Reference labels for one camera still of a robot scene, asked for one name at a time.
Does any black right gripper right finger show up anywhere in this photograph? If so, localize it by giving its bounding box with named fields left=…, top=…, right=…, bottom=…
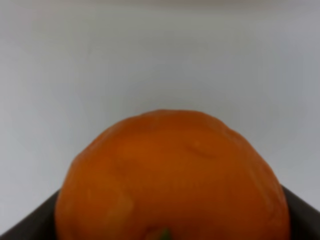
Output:
left=282, top=186, right=320, bottom=240

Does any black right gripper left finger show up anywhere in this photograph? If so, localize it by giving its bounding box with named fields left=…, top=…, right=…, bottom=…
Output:
left=0, top=191, right=59, bottom=240

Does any orange tangerine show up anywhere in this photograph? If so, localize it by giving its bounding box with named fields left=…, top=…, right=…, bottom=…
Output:
left=54, top=110, right=291, bottom=240

